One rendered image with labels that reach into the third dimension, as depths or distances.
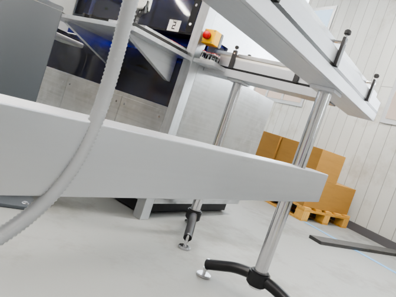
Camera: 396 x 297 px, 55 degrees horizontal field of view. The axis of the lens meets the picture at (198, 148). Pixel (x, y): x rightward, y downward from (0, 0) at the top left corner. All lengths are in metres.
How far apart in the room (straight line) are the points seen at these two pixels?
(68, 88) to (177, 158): 1.95
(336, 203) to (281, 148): 0.76
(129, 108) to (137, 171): 1.50
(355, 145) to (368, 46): 1.16
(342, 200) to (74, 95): 2.75
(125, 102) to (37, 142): 1.67
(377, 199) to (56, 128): 3.84
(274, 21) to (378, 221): 3.44
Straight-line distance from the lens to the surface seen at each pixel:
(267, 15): 0.85
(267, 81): 1.82
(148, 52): 1.86
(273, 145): 4.00
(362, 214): 4.26
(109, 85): 0.57
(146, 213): 2.03
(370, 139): 4.37
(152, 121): 2.02
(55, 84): 2.76
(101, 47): 2.31
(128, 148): 0.64
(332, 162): 3.74
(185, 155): 0.75
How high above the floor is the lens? 0.61
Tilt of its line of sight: 5 degrees down
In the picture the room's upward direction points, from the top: 19 degrees clockwise
